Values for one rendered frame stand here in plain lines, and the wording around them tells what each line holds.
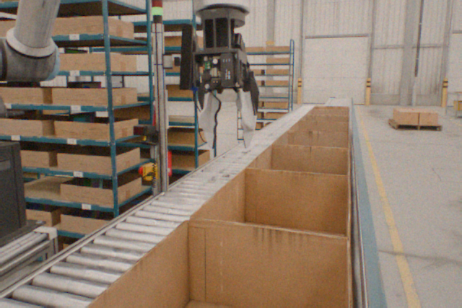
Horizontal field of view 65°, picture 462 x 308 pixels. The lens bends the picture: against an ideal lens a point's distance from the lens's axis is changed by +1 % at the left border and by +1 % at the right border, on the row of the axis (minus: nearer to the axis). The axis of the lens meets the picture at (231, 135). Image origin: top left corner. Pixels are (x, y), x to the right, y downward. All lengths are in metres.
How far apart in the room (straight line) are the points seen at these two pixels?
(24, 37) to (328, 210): 1.11
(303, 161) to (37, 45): 1.03
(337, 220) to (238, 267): 0.43
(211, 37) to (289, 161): 0.92
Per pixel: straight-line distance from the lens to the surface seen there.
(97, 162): 2.33
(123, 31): 2.36
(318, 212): 1.05
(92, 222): 2.47
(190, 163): 3.12
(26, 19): 1.39
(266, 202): 1.07
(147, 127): 1.72
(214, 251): 0.70
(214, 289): 0.74
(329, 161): 1.41
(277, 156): 1.43
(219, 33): 0.57
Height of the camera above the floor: 1.31
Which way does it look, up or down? 9 degrees down
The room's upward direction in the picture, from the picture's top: straight up
